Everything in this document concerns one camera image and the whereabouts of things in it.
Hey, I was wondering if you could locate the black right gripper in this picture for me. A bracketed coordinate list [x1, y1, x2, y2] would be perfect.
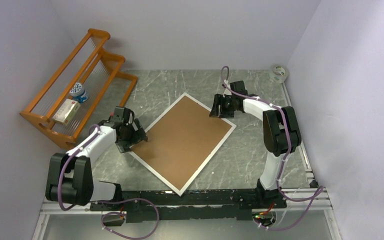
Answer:
[208, 94, 236, 119]

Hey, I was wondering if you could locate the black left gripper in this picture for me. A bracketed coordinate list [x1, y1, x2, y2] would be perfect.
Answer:
[116, 118, 147, 153]

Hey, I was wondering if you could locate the brown frame backing board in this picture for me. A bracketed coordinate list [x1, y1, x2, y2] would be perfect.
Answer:
[132, 96, 233, 191]

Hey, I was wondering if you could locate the white picture frame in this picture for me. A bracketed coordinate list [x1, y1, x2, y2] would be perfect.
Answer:
[128, 92, 238, 197]

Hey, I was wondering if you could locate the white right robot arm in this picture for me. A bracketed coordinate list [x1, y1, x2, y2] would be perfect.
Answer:
[209, 80, 302, 208]

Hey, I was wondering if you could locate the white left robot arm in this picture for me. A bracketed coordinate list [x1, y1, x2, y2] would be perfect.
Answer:
[45, 106, 148, 211]

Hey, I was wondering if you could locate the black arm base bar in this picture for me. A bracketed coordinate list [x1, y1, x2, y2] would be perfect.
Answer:
[89, 188, 287, 223]

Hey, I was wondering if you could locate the orange wooden rack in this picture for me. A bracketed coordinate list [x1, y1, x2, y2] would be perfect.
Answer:
[20, 28, 138, 150]

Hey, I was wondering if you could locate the blue white round tin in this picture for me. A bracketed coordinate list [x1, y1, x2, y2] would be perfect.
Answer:
[69, 82, 89, 104]

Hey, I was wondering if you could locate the white red small box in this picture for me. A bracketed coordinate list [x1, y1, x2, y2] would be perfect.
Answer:
[52, 98, 81, 126]

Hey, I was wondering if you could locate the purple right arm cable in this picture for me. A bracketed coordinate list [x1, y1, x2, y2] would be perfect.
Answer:
[220, 65, 325, 232]

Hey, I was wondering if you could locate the aluminium rail frame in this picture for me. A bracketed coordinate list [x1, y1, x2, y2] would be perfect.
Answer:
[33, 79, 332, 240]

